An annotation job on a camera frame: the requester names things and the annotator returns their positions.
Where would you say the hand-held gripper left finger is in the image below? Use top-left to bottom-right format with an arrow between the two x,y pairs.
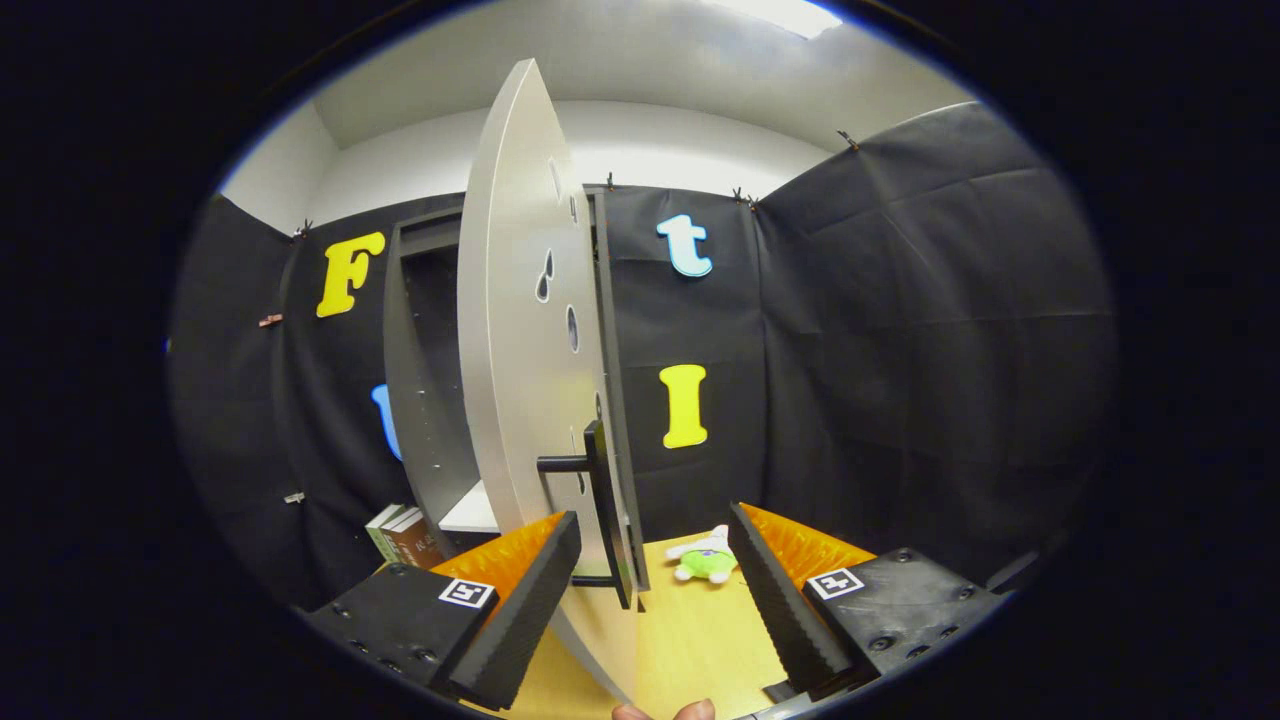
300,510 -> 583,713

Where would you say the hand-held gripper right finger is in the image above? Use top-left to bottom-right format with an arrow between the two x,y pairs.
727,502 -> 1006,701

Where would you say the black door handle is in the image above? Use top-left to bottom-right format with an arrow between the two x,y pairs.
537,420 -> 636,611

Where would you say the beige cabinet door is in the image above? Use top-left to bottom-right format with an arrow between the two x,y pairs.
457,58 -> 641,701

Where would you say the green plush toy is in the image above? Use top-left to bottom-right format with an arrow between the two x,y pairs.
667,525 -> 739,585

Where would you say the white cabinet shelf board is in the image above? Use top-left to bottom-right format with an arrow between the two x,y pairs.
440,480 -> 501,534

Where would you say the brown book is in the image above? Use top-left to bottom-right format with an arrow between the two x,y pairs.
385,508 -> 447,569

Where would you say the dark grey cabinet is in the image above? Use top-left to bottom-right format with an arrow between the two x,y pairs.
383,185 -> 651,591

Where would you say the black backdrop cloth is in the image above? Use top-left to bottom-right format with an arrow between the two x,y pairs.
165,100 -> 1121,611

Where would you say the long ceiling light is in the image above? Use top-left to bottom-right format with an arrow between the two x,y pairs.
700,0 -> 843,40

